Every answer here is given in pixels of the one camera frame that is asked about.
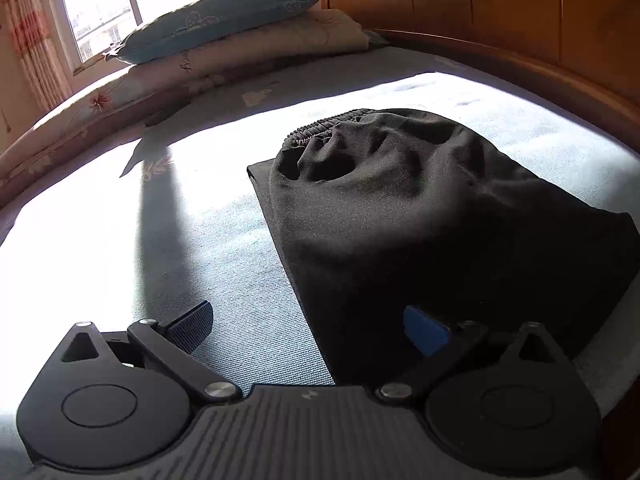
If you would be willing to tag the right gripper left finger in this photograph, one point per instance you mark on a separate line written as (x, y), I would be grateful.
(191, 328)

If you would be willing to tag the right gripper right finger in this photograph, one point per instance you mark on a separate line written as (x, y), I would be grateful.
(427, 335)

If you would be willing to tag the black track pants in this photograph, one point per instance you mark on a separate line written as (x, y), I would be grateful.
(376, 211)

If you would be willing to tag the blue floral bed sheet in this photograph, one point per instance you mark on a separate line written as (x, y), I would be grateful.
(151, 222)

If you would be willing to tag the pink floral quilt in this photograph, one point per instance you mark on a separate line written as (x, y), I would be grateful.
(65, 131)

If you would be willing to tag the beige floral pillow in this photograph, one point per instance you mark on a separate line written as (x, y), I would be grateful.
(316, 32)

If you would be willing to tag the wooden headboard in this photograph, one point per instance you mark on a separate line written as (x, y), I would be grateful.
(580, 55)

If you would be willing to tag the blue floral pillow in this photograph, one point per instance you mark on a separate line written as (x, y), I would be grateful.
(200, 22)

